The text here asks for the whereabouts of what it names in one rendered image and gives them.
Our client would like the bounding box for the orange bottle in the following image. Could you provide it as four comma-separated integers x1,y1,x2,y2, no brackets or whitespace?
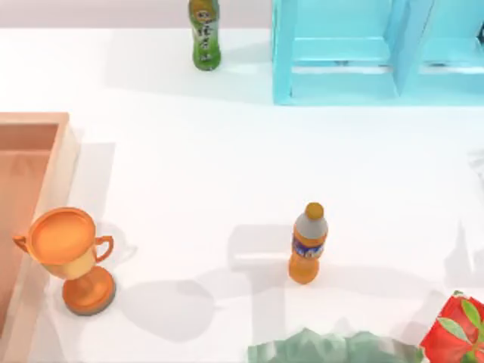
288,202,329,285

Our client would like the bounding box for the light blue rack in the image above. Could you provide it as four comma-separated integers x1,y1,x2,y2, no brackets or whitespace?
270,0,484,107

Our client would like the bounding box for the green bottle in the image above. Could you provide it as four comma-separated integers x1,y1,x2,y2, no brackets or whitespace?
188,0,223,73

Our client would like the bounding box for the orange trophy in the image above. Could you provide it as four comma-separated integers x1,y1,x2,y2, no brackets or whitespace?
12,206,117,316

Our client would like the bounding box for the grey-green leafy plant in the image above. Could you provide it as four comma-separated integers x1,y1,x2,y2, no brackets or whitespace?
247,327,425,363

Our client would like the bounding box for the salmon-coloured shallow box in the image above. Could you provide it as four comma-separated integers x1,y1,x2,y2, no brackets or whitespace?
0,112,81,339

